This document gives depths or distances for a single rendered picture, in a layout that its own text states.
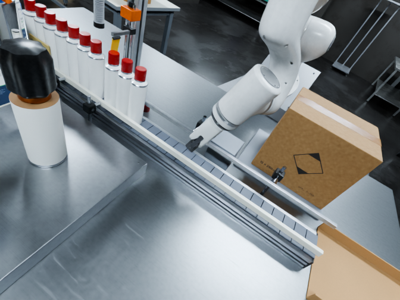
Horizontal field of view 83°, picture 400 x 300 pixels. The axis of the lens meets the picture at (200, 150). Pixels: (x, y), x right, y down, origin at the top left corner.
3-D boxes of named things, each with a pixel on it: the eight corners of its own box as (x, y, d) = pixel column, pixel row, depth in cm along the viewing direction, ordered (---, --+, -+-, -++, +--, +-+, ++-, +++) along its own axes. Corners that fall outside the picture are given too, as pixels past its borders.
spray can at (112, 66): (100, 106, 80) (100, 49, 66) (111, 101, 84) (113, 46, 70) (111, 113, 79) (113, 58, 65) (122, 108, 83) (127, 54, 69)
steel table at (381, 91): (394, 97, 563) (427, 66, 507) (394, 118, 451) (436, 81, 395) (369, 84, 581) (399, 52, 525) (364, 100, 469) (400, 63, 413)
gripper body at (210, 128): (224, 99, 63) (202, 121, 71) (207, 112, 56) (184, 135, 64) (241, 119, 63) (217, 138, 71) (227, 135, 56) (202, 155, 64)
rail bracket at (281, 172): (250, 204, 76) (275, 174, 65) (257, 191, 81) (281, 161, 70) (259, 210, 76) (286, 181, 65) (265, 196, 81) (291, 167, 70)
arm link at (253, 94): (237, 100, 63) (213, 96, 57) (275, 66, 54) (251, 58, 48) (249, 125, 60) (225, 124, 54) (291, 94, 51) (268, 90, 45)
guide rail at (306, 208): (67, 53, 85) (66, 50, 84) (70, 53, 85) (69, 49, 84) (333, 229, 64) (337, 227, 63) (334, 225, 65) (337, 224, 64)
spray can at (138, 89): (123, 121, 78) (128, 66, 65) (133, 115, 82) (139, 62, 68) (135, 128, 77) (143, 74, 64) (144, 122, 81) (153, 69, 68)
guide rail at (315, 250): (50, 71, 83) (49, 66, 81) (53, 70, 84) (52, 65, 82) (318, 257, 62) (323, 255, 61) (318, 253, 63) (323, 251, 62)
